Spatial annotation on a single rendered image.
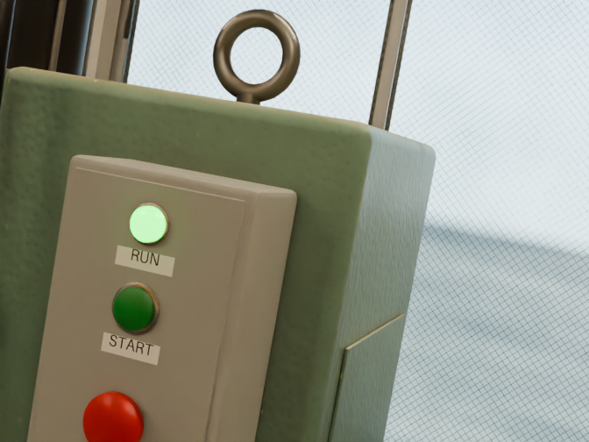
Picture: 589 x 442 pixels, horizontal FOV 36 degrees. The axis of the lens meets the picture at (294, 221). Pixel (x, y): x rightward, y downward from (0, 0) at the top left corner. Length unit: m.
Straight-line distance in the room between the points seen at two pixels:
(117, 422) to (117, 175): 0.11
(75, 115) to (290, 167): 0.13
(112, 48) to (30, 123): 1.63
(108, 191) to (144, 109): 0.08
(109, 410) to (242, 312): 0.08
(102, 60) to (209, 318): 1.72
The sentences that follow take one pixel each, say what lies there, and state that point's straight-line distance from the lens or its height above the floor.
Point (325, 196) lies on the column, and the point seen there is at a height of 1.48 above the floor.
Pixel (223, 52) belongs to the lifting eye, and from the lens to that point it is 0.60.
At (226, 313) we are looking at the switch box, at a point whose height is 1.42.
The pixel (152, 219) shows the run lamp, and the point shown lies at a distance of 0.42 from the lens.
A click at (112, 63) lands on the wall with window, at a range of 2.16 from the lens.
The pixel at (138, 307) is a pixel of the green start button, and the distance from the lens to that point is 0.43.
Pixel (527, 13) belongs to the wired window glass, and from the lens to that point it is 1.95.
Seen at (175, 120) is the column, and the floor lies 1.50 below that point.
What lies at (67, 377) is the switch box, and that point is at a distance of 0.46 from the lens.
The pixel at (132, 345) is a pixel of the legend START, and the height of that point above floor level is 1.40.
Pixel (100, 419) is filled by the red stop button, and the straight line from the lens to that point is 0.44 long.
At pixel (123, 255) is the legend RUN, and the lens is 0.43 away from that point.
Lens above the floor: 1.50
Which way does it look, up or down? 5 degrees down
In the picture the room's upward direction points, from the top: 10 degrees clockwise
